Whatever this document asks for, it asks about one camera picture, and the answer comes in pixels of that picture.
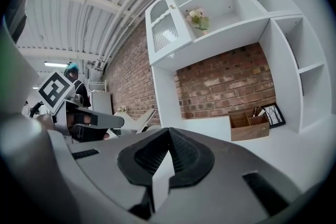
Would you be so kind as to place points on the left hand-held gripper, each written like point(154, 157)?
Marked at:
point(56, 89)

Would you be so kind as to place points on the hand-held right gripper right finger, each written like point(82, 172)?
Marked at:
point(225, 165)

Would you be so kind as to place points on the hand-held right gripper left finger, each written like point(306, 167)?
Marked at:
point(99, 165)

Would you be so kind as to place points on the white background cabinet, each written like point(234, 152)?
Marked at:
point(101, 99)

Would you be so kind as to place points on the wooden desk organizer box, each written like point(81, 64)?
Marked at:
point(249, 128)

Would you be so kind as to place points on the white angled furniture piece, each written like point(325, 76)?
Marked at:
point(141, 120)

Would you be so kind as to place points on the fluorescent tube light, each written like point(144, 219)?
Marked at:
point(55, 64)

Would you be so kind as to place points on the white shelf unit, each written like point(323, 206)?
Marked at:
point(236, 26)

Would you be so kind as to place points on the pink flower bouquet in vase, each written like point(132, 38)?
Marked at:
point(198, 19)

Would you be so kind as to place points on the black picture frame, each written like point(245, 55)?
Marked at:
point(275, 115)

